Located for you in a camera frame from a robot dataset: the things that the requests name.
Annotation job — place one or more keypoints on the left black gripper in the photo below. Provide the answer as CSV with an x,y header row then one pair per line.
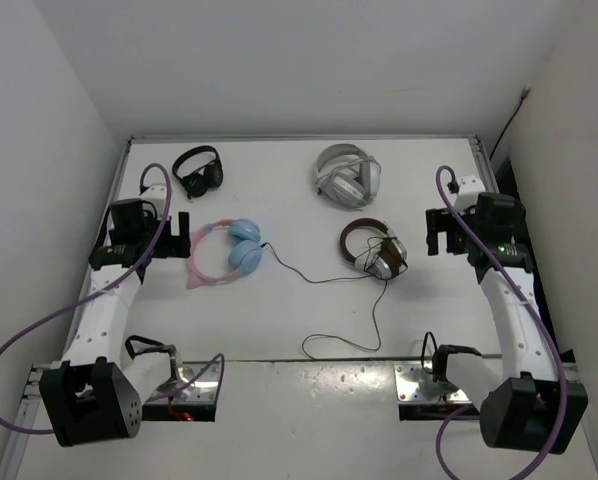
x,y
173,245

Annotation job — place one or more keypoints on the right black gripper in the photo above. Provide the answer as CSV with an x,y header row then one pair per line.
x,y
438,220

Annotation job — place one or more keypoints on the pink blue cat-ear headphones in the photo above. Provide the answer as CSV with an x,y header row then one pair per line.
x,y
243,259

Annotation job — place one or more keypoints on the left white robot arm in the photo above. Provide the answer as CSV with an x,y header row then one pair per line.
x,y
98,389

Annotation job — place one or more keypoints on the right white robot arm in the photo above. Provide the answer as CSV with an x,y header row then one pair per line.
x,y
524,407

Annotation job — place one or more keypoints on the black Panasonic headphones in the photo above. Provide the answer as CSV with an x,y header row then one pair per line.
x,y
209,176

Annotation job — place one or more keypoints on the brown silver headphones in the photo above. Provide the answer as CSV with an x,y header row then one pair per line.
x,y
385,260

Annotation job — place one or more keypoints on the white grey headphones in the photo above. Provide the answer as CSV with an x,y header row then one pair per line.
x,y
348,175

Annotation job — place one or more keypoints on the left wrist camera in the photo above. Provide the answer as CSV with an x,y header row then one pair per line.
x,y
156,194

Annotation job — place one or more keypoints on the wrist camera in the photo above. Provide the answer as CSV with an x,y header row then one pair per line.
x,y
466,190
156,194

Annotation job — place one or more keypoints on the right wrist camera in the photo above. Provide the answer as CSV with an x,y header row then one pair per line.
x,y
466,190

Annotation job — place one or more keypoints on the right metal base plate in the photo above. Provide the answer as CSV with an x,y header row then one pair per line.
x,y
415,387

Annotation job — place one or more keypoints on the metal base plate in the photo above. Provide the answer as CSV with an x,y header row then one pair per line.
x,y
194,383
415,387

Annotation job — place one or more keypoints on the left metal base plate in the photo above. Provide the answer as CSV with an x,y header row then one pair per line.
x,y
194,383

